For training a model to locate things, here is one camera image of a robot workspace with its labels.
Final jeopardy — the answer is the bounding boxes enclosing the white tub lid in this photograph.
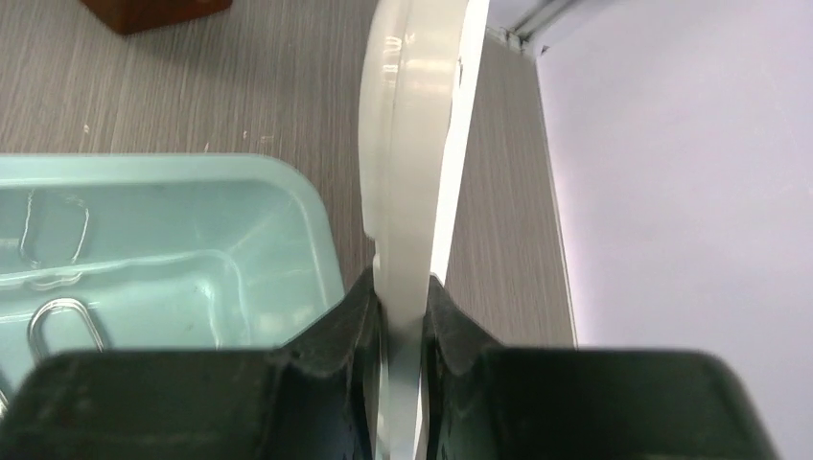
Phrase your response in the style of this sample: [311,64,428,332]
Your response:
[358,1,489,459]

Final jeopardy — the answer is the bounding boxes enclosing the light green plastic tub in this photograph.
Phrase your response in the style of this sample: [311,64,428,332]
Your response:
[1,154,345,350]

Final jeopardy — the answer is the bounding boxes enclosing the metal crucible tongs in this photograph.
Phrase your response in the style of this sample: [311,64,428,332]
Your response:
[1,297,108,415]

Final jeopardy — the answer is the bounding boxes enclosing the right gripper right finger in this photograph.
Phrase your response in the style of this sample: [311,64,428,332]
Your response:
[423,280,778,459]

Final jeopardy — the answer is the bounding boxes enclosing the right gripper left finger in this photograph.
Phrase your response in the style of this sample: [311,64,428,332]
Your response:
[1,269,382,459]

